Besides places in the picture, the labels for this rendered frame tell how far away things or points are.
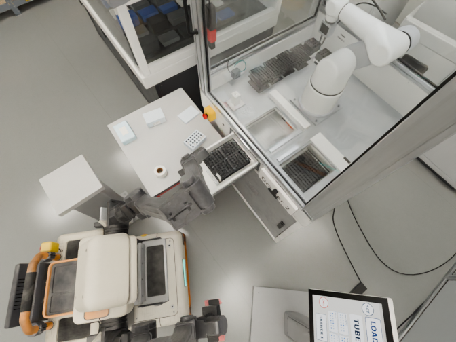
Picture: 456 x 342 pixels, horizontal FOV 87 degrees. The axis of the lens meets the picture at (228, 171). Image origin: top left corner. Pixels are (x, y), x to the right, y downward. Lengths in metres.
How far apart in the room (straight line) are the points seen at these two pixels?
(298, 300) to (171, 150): 1.49
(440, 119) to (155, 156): 1.38
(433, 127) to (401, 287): 2.05
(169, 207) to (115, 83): 2.66
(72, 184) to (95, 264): 0.95
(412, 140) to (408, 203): 2.15
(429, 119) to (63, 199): 1.67
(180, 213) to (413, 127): 0.57
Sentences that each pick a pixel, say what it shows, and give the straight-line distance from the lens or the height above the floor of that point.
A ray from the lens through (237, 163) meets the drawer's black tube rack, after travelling 1.38.
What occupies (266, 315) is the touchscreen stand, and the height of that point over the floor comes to 0.04.
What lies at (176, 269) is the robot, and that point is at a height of 0.28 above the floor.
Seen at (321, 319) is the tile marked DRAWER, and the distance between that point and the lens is 1.21.
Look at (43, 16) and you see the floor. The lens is 4.48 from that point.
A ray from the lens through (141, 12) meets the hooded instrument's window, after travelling 1.62.
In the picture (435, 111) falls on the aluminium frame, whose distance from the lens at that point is 0.63.
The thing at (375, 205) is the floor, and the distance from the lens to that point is 2.63.
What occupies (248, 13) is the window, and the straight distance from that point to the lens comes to 0.94.
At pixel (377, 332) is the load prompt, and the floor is 1.16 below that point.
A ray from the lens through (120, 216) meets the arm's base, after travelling 1.00.
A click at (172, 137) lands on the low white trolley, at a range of 1.65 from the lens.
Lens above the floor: 2.14
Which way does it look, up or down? 66 degrees down
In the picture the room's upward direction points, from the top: 3 degrees clockwise
